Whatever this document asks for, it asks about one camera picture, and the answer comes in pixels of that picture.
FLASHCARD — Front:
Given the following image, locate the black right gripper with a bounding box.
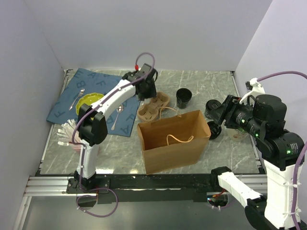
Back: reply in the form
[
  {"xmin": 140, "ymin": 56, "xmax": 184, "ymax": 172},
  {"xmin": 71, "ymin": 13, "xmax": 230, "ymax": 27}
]
[{"xmin": 207, "ymin": 92, "xmax": 262, "ymax": 135}]

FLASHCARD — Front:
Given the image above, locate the brown pulp cup carrier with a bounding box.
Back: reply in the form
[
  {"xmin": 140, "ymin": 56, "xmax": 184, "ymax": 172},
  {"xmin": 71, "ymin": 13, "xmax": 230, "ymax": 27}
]
[{"xmin": 137, "ymin": 92, "xmax": 170, "ymax": 122}]

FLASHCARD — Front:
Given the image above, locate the black takeout coffee cup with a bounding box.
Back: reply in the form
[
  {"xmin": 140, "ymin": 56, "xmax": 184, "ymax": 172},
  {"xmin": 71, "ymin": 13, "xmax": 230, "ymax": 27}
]
[{"xmin": 204, "ymin": 99, "xmax": 221, "ymax": 119}]

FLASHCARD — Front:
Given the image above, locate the black cup stack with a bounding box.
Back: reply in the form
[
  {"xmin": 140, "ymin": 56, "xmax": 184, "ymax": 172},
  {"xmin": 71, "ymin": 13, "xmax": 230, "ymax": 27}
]
[{"xmin": 176, "ymin": 88, "xmax": 192, "ymax": 109}]

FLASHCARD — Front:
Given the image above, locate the brown paper bag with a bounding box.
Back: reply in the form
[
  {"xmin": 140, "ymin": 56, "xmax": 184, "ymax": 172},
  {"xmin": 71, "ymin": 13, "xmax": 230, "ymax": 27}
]
[{"xmin": 137, "ymin": 110, "xmax": 211, "ymax": 175}]

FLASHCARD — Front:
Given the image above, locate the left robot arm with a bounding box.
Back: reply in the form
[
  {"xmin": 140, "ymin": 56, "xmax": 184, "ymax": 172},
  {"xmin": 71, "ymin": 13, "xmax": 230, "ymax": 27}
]
[{"xmin": 71, "ymin": 64, "xmax": 158, "ymax": 193}]

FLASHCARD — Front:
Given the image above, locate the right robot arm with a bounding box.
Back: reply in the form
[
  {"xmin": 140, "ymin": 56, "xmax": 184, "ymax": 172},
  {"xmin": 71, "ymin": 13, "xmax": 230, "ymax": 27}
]
[{"xmin": 208, "ymin": 94, "xmax": 307, "ymax": 230}]

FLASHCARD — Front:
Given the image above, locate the black lid stack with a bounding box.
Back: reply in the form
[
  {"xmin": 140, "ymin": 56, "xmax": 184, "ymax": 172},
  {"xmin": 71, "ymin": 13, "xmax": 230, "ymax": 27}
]
[{"xmin": 207, "ymin": 121, "xmax": 222, "ymax": 140}]

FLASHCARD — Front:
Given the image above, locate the silver spoon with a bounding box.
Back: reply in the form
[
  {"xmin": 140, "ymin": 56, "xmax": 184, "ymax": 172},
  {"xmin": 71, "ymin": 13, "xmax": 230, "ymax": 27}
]
[{"xmin": 111, "ymin": 104, "xmax": 124, "ymax": 130}]

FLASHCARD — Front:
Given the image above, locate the blue alphabet placemat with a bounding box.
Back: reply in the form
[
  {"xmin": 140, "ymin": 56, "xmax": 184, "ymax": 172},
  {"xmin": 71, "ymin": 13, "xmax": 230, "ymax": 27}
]
[{"xmin": 47, "ymin": 68, "xmax": 140, "ymax": 137}]

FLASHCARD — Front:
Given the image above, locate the green dotted plate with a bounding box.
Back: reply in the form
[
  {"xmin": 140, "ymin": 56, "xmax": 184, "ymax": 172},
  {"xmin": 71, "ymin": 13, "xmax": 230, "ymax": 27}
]
[{"xmin": 75, "ymin": 92, "xmax": 104, "ymax": 115}]

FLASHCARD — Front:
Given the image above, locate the silver fork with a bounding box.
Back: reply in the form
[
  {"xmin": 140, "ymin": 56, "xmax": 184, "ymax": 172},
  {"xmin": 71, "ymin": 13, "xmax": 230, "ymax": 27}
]
[{"xmin": 69, "ymin": 88, "xmax": 85, "ymax": 110}]

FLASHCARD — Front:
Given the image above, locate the pink straw cup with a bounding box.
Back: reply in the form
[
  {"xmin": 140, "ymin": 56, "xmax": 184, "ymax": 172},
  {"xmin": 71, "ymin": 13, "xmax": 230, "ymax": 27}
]
[{"xmin": 69, "ymin": 142, "xmax": 82, "ymax": 152}]

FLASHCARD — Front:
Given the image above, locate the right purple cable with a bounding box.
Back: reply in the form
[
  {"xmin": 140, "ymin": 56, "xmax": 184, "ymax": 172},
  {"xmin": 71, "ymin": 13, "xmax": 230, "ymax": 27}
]
[{"xmin": 211, "ymin": 70, "xmax": 307, "ymax": 230}]

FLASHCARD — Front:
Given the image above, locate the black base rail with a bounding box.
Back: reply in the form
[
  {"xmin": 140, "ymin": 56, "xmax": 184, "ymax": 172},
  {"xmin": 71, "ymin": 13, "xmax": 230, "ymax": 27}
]
[{"xmin": 66, "ymin": 174, "xmax": 223, "ymax": 204}]

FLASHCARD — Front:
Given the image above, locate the aluminium frame rail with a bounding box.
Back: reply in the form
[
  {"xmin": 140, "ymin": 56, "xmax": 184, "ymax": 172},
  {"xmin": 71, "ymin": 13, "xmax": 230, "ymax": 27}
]
[{"xmin": 12, "ymin": 174, "xmax": 80, "ymax": 230}]

